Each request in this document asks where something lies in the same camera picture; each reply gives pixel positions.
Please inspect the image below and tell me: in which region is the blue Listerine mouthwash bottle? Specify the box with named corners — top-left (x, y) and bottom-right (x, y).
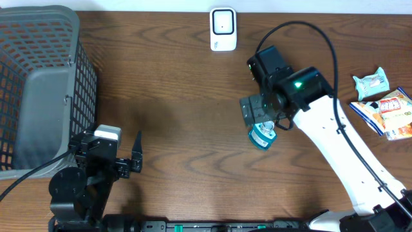
top-left (248, 121), bottom-right (277, 151)

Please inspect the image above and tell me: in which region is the teal wet wipes pack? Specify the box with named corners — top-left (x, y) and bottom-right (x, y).
top-left (353, 67), bottom-right (390, 101)

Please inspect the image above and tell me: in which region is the yellow snack bag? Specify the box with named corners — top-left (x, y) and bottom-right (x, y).
top-left (350, 87), bottom-right (411, 140)

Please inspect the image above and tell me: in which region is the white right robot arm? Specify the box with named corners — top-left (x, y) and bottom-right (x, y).
top-left (239, 46), bottom-right (411, 231)

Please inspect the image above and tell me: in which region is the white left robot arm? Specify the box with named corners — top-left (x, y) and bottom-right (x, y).
top-left (49, 131), bottom-right (143, 231)

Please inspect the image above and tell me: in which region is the white barcode scanner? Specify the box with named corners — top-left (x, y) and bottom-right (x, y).
top-left (209, 7), bottom-right (237, 52)

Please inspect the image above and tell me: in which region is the grey plastic shopping basket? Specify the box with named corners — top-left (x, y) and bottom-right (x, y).
top-left (1, 6), bottom-right (97, 179)

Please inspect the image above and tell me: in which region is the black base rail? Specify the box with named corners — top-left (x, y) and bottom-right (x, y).
top-left (102, 214), bottom-right (309, 232)

